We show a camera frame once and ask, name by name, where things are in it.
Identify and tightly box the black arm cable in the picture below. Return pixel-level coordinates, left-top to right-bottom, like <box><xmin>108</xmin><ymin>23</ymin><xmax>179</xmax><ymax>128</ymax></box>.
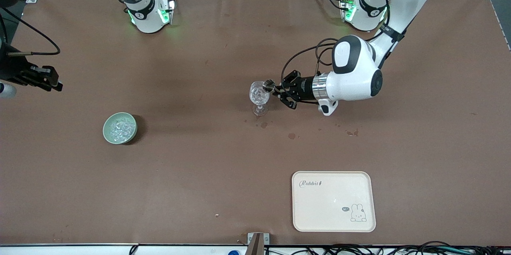
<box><xmin>0</xmin><ymin>8</ymin><xmax>61</xmax><ymax>56</ymax></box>
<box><xmin>281</xmin><ymin>38</ymin><xmax>340</xmax><ymax>88</ymax></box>

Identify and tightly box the cream rabbit print tray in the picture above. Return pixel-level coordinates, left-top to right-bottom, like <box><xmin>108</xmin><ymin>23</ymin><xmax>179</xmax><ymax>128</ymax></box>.
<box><xmin>292</xmin><ymin>171</ymin><xmax>377</xmax><ymax>233</ymax></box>

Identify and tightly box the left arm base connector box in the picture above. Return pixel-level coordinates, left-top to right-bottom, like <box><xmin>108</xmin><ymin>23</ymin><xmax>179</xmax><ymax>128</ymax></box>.
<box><xmin>339</xmin><ymin>0</ymin><xmax>357</xmax><ymax>23</ymax></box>

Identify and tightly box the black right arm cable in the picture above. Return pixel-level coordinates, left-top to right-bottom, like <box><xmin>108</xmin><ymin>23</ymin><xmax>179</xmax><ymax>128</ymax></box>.
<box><xmin>0</xmin><ymin>8</ymin><xmax>61</xmax><ymax>56</ymax></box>

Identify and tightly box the clear ice cubes heap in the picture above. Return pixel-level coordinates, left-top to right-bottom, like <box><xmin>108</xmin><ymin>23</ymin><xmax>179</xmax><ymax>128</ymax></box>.
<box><xmin>110</xmin><ymin>118</ymin><xmax>135</xmax><ymax>142</ymax></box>

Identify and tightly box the brown table cover sheet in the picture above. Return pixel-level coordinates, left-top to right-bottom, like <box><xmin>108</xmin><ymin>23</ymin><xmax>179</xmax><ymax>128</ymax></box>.
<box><xmin>0</xmin><ymin>0</ymin><xmax>511</xmax><ymax>246</ymax></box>

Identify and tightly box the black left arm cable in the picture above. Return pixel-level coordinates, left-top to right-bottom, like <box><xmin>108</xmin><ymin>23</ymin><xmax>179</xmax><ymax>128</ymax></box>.
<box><xmin>281</xmin><ymin>38</ymin><xmax>340</xmax><ymax>88</ymax></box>

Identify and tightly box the pale green ceramic bowl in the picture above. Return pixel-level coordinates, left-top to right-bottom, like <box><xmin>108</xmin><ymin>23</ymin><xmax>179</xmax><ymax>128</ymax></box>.
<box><xmin>103</xmin><ymin>112</ymin><xmax>138</xmax><ymax>145</ymax></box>

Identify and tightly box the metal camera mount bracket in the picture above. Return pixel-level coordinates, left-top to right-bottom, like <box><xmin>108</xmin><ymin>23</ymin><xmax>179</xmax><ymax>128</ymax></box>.
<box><xmin>247</xmin><ymin>232</ymin><xmax>270</xmax><ymax>255</ymax></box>

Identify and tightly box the black cable bundle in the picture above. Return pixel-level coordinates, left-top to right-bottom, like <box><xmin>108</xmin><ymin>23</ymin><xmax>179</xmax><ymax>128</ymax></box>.
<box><xmin>261</xmin><ymin>241</ymin><xmax>511</xmax><ymax>255</ymax></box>

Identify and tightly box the clear stemmed wine glass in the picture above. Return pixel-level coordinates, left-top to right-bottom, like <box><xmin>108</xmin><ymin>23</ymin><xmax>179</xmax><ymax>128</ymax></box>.
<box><xmin>249</xmin><ymin>81</ymin><xmax>271</xmax><ymax>117</ymax></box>

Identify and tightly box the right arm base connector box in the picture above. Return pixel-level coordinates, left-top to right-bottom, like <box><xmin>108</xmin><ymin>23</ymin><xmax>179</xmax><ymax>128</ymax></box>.
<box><xmin>159</xmin><ymin>0</ymin><xmax>176</xmax><ymax>25</ymax></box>

